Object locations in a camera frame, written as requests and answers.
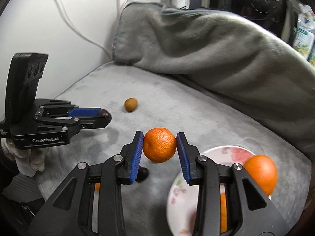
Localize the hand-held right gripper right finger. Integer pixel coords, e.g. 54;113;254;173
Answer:
176;132;289;236

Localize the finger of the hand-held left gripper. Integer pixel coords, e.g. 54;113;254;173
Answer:
36;100;104;118
33;114;111;138

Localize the person's dark clothing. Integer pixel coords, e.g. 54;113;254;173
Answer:
0;157;50;236

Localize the person's left hand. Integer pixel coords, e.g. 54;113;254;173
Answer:
0;138;48;177

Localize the grey plush mat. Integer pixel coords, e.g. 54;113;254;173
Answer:
37;61;312;236

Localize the white cable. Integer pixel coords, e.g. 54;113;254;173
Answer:
53;0;114;60

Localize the floral white plate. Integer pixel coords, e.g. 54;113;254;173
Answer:
167;146;272;236

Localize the floral white pouch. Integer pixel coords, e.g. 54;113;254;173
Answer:
292;4;315;60

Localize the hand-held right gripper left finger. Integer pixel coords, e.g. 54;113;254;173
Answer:
29;131;148;236

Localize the dark purple grape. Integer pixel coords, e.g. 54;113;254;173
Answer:
136;167;149;183
99;109;112;123

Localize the folded grey blanket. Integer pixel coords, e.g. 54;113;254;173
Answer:
113;2;315;163

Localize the small tangerine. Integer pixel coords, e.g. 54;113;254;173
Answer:
143;127;177;163

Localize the large orange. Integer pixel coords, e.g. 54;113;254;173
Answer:
243;155;278;197
220;192;227;233

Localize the brown longan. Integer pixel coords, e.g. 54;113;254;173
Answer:
124;98;139;113

